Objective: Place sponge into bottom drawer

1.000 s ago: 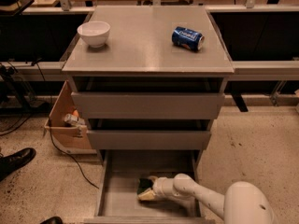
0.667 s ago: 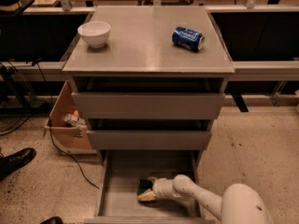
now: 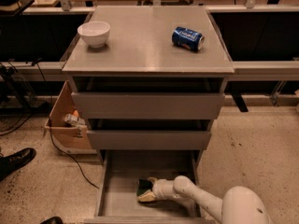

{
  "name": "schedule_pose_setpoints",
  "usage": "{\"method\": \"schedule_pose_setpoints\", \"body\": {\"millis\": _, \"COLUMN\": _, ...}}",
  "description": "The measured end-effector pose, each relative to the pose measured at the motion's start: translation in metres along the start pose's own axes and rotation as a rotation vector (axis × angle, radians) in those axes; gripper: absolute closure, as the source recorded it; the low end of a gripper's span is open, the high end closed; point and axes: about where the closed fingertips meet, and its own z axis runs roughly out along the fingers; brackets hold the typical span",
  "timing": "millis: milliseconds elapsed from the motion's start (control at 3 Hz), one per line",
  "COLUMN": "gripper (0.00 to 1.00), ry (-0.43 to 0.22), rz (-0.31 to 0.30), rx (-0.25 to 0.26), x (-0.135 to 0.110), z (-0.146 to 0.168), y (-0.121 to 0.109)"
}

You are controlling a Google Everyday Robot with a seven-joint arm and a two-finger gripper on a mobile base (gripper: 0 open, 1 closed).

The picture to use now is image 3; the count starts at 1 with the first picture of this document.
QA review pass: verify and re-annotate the grey top drawer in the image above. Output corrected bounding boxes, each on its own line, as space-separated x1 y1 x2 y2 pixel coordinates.
71 76 224 119

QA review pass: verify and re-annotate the grey bottom drawer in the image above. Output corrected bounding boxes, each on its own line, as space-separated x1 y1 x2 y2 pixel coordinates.
83 150 216 224

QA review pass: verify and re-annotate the black shoe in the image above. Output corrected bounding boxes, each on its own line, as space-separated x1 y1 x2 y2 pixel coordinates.
0 147 36 181
40 217 64 224

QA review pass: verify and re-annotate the grey drawer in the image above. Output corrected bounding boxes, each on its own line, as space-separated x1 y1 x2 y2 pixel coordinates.
71 76 224 119
87 119 211 150
83 150 216 224

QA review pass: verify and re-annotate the orange item in box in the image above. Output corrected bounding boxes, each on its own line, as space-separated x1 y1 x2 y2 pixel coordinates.
72 110 79 117

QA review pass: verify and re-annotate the silver can in box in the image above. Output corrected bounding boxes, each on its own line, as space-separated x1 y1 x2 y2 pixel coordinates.
64 114 85 126

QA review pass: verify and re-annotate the black stand at left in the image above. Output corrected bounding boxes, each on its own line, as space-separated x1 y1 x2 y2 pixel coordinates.
0 63 50 114

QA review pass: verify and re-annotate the grey middle drawer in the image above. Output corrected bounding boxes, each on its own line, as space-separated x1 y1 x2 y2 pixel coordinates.
87 119 211 150

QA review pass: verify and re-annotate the black floor cable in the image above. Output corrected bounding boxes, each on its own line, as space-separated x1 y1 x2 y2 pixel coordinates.
32 58 100 190

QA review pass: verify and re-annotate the grey drawer cabinet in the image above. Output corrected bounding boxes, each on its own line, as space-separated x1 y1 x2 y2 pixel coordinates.
63 6 234 161

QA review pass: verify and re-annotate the green yellow sponge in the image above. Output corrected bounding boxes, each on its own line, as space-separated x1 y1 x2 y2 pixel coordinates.
136 179 153 197

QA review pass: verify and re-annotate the cardboard box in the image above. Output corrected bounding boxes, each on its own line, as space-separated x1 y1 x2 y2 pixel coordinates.
45 81 93 154

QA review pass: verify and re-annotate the white ceramic bowl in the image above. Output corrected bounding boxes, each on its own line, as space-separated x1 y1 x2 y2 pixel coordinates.
78 21 110 48

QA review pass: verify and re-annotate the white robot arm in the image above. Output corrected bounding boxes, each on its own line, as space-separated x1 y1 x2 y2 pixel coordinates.
136 175 273 224

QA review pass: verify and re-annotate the blue soda can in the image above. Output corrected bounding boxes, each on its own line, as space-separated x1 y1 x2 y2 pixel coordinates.
172 27 205 52

